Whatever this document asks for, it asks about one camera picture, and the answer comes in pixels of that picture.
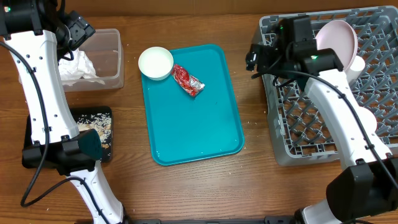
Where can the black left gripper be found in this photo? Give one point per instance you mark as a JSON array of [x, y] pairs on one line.
[[62, 53]]

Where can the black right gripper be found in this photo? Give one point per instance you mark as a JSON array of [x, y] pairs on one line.
[[262, 53]]

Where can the white napkin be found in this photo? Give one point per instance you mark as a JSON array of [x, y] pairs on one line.
[[81, 67]]

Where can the large white plate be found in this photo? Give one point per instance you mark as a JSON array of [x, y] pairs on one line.
[[339, 36]]

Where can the red snack wrapper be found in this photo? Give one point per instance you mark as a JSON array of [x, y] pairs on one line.
[[188, 82]]

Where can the white paper cup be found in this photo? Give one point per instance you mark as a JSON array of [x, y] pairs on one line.
[[356, 68]]

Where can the white bowl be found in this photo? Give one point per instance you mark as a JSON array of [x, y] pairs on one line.
[[156, 63]]

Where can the pink bowl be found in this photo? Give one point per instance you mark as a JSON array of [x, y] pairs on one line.
[[368, 120]]

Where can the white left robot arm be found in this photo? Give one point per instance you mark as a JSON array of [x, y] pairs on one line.
[[39, 34]]

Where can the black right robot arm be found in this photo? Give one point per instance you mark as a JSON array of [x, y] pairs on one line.
[[367, 185]]

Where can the grey dishwasher rack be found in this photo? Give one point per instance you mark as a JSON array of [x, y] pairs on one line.
[[298, 133]]

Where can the clear plastic bin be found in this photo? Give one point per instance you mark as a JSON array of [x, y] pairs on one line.
[[103, 49]]

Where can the black tray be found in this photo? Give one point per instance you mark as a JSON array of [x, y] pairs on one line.
[[107, 153]]

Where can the rice and peanuts pile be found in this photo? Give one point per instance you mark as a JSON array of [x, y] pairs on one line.
[[101, 122]]

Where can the teal serving tray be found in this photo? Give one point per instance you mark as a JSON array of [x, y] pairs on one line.
[[183, 128]]

